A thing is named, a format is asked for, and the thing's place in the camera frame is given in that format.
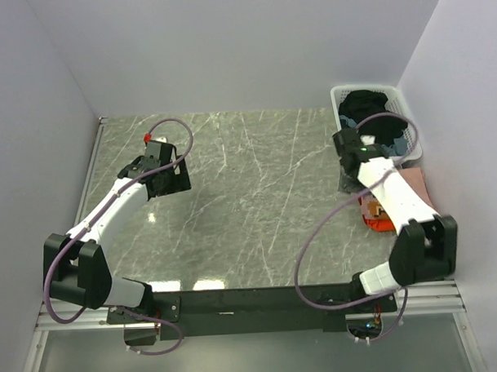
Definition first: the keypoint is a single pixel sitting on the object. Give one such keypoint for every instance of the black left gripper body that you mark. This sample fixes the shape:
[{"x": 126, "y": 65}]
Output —
[{"x": 175, "y": 182}]

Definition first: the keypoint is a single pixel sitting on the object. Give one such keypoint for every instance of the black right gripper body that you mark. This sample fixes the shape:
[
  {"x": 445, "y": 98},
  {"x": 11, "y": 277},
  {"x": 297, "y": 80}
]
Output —
[{"x": 349, "y": 183}]

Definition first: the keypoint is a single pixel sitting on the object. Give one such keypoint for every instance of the pink printed t-shirt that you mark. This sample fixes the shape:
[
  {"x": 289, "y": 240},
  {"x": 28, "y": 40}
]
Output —
[{"x": 415, "y": 178}]

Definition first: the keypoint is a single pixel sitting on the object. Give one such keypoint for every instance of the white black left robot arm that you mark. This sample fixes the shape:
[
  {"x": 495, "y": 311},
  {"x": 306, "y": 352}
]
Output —
[{"x": 75, "y": 267}]

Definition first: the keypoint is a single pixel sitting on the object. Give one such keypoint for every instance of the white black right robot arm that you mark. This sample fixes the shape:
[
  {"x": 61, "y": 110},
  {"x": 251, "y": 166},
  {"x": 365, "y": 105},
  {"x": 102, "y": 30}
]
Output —
[{"x": 425, "y": 248}]

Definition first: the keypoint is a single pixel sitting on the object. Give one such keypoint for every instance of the blue garment in basket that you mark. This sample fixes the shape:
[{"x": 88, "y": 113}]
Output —
[{"x": 389, "y": 132}]

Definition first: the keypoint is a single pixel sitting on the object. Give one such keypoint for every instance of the folded orange t-shirt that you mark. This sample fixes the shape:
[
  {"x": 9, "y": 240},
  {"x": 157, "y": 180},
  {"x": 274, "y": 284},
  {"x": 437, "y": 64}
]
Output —
[{"x": 378, "y": 224}]

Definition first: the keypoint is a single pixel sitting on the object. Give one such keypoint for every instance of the black robot mounting base bar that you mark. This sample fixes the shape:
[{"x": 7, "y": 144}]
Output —
[{"x": 254, "y": 311}]

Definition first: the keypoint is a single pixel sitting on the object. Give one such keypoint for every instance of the aluminium frame rail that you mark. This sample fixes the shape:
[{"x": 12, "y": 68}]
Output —
[{"x": 438, "y": 297}]

